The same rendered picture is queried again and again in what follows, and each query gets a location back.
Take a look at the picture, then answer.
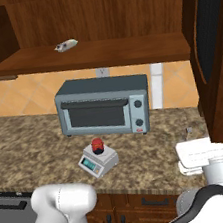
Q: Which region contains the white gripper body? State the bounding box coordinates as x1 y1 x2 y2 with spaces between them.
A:
173 132 223 178

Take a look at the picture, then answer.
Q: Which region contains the wooden cabinet door with glass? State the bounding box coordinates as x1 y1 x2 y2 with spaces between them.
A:
177 0 223 148

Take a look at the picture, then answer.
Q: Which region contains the red jam jar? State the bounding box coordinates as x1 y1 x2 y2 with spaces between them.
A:
89 137 107 156

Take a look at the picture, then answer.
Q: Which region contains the grey digital scale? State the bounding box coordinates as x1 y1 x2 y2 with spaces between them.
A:
75 140 122 182

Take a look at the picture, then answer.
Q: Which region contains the dark toaster oven knob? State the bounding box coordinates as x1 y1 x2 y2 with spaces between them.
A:
134 117 145 129
132 98 143 110

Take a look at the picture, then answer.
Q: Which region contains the wooden drawer front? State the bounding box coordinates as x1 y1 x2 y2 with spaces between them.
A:
126 186 182 220

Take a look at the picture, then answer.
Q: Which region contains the grey toaster oven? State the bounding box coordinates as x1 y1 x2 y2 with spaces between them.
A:
52 68 156 148

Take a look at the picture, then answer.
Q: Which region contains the toaster oven glass door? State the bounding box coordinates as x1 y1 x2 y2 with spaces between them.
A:
57 92 135 143

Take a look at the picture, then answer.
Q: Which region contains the white and green pouch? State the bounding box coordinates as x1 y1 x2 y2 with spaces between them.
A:
53 38 80 54

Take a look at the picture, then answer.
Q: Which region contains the black drawer handle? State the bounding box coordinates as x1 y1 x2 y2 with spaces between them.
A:
140 193 171 211

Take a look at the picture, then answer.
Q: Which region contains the dark toaster oven door handle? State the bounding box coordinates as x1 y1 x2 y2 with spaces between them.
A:
59 92 131 117

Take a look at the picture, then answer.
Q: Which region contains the white wall outlet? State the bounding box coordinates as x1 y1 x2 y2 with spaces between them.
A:
94 66 110 80

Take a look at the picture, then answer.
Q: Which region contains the wooden wall cabinet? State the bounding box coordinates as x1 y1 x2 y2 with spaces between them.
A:
0 0 211 90

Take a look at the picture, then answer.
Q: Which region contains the black dishwasher handle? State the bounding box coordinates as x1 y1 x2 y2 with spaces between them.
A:
0 195 29 214

